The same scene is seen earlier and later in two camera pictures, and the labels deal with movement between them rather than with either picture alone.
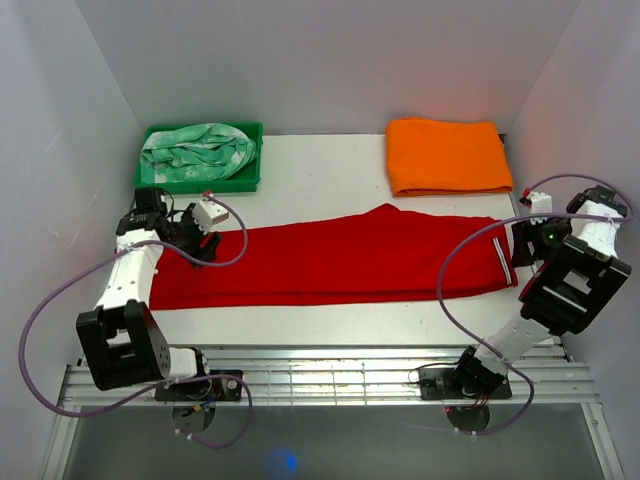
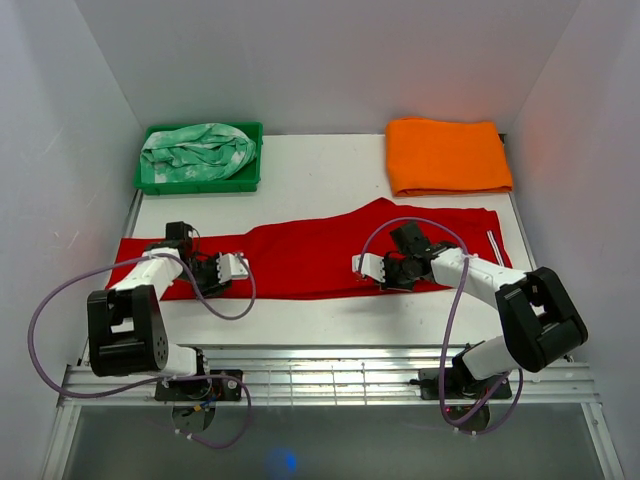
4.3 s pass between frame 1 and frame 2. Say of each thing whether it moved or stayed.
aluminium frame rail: stayed
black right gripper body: moved
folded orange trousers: stayed
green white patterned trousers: stayed
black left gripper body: moved
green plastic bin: stayed
